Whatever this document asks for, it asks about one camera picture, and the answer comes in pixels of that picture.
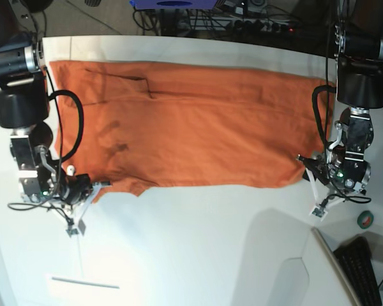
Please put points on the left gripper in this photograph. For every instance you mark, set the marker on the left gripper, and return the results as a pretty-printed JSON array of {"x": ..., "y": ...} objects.
[{"x": 313, "y": 173}]

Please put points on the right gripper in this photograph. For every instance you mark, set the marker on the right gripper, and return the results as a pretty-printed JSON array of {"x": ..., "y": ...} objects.
[{"x": 77, "y": 193}]

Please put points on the orange t-shirt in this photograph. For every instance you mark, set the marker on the orange t-shirt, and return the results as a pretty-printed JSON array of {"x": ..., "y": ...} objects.
[{"x": 158, "y": 124}]

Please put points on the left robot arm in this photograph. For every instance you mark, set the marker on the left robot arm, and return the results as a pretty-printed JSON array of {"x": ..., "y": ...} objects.
[{"x": 358, "y": 35}]

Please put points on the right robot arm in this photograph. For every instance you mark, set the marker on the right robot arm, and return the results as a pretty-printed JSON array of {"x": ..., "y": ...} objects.
[{"x": 26, "y": 89}]

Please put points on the green tape roll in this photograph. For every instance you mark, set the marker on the green tape roll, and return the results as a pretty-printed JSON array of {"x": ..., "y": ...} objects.
[{"x": 365, "y": 219}]

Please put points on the black keyboard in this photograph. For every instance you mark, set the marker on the black keyboard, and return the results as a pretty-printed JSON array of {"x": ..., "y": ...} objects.
[{"x": 355, "y": 261}]

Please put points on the white table slot plate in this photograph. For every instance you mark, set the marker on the white table slot plate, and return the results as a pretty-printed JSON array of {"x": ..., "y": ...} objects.
[{"x": 84, "y": 291}]

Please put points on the blue box with oval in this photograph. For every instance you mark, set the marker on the blue box with oval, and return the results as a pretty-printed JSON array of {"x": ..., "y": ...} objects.
[{"x": 173, "y": 4}]

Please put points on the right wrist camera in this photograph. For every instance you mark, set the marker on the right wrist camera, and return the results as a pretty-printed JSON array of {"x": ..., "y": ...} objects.
[{"x": 76, "y": 228}]

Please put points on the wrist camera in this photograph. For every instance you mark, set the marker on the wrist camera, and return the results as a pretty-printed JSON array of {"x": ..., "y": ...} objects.
[
  {"x": 76, "y": 228},
  {"x": 319, "y": 212}
]

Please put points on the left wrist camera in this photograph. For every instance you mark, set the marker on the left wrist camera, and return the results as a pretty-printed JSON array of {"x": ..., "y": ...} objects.
[{"x": 319, "y": 212}]

